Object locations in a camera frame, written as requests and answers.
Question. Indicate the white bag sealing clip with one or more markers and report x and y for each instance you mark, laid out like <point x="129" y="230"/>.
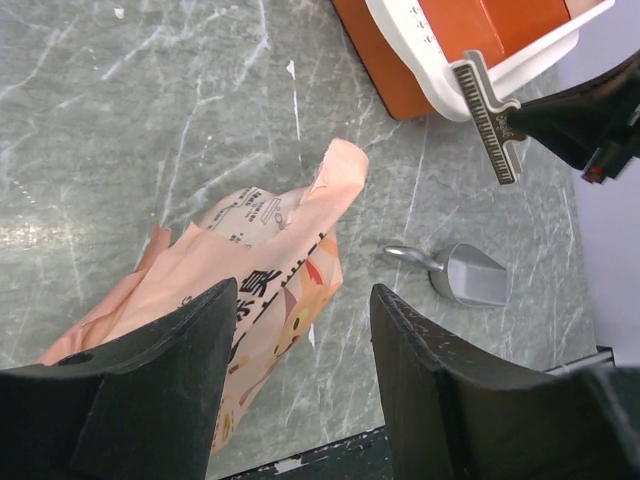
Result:
<point x="490" y="116"/>

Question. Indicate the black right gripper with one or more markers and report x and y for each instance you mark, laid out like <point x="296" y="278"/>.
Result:
<point x="593" y="126"/>

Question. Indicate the black mounting base rail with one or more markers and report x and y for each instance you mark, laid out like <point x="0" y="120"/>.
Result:
<point x="363" y="456"/>

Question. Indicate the orange and white litter box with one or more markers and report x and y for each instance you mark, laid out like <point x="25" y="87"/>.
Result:
<point x="409" y="47"/>

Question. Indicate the aluminium frame rail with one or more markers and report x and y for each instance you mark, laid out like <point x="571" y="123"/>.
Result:
<point x="603" y="356"/>

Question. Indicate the grey metal litter scoop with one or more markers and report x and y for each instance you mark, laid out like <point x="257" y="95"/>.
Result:
<point x="461" y="273"/>

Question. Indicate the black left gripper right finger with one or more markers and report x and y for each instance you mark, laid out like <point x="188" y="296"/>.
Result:
<point x="455" y="411"/>

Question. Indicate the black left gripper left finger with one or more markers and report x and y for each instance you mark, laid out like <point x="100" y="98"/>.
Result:
<point x="142" y="406"/>

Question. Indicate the pink cat litter bag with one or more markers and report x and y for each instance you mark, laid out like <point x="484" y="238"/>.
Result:
<point x="282" y="251"/>

